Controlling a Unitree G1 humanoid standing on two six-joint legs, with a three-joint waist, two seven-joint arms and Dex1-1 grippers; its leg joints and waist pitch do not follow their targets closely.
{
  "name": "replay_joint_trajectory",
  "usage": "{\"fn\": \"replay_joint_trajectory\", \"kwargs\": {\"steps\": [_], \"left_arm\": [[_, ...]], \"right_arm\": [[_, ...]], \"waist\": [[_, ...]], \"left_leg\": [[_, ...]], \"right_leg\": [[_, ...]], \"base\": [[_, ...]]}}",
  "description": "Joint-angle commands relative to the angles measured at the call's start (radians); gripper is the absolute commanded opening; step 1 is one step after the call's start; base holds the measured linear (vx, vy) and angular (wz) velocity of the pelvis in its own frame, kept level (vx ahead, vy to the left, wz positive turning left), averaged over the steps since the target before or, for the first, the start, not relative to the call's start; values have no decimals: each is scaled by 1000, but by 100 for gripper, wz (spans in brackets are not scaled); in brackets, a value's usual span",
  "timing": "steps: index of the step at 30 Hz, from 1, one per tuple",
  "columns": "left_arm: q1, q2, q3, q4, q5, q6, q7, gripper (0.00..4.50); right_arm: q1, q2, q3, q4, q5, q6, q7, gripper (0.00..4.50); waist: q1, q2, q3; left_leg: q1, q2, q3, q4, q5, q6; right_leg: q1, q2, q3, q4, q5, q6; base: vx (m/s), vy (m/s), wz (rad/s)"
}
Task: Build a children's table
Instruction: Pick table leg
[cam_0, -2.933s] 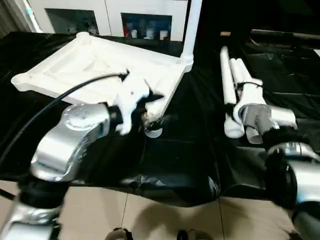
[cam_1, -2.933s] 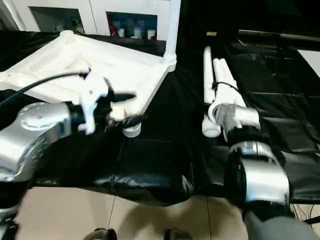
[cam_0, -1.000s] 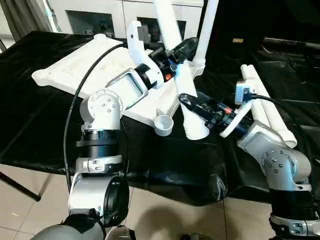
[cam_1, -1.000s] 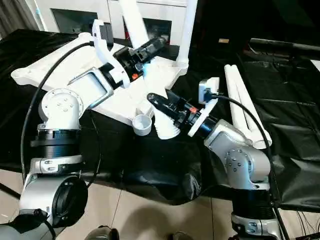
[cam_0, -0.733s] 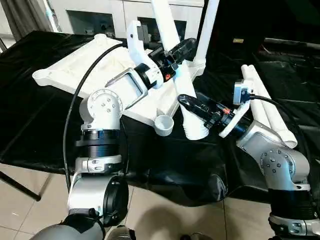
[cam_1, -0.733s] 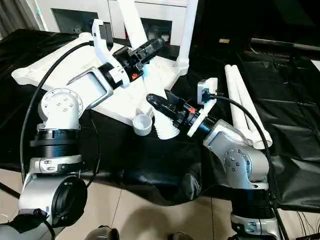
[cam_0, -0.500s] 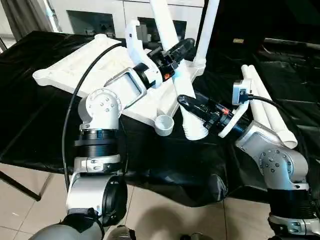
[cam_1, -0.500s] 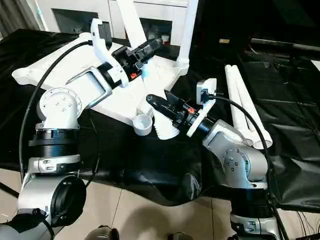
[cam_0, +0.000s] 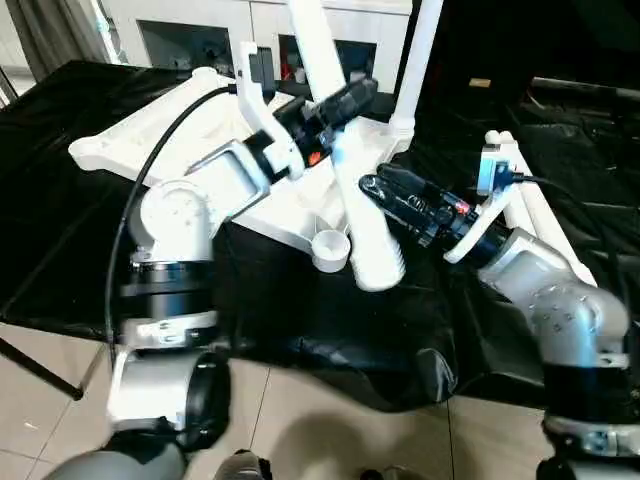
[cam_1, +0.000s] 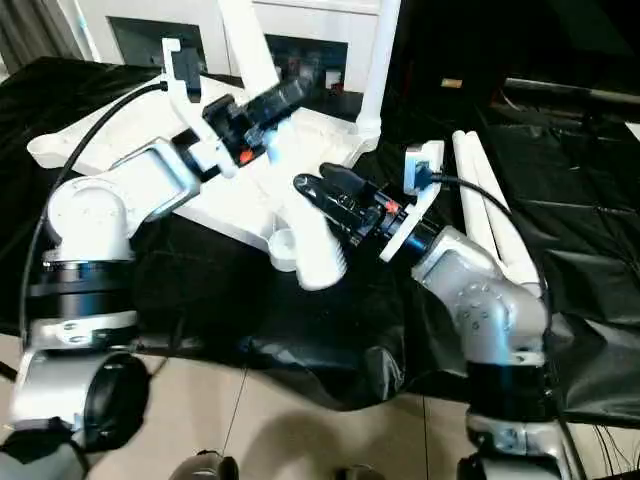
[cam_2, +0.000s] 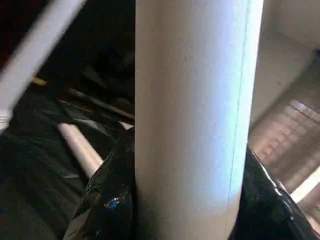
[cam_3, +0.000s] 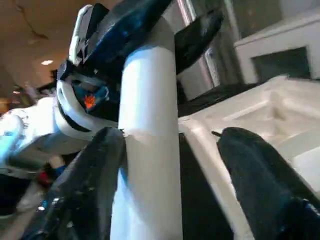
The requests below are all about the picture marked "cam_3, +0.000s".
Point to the white cabinet with glass doors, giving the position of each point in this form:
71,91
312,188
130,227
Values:
275,37

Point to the white plastic table leg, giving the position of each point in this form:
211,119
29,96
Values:
150,125

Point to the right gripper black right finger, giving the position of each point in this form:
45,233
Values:
262,180

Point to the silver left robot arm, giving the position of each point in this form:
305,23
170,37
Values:
37,125

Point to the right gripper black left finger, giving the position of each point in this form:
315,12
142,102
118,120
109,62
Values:
95,175

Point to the grey curtain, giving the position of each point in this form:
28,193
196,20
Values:
200,82

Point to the white plastic stool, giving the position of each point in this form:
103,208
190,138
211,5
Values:
250,112

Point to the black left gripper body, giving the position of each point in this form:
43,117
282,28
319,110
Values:
100,100

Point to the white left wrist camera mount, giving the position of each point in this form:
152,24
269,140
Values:
76,37

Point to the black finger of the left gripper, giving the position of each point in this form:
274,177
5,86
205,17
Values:
197,42
125,30

